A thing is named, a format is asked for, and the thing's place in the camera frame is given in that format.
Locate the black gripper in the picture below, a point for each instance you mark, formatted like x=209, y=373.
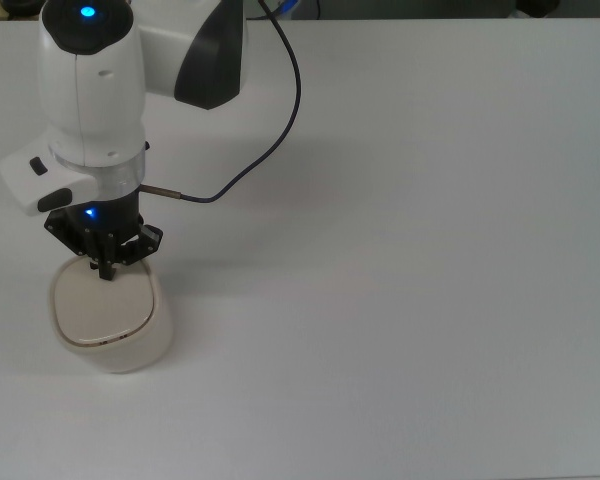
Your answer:
x=112, y=215

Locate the small white trash can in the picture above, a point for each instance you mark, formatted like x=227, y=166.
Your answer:
x=110, y=320

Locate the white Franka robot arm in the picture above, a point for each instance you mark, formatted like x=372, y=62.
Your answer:
x=95, y=85

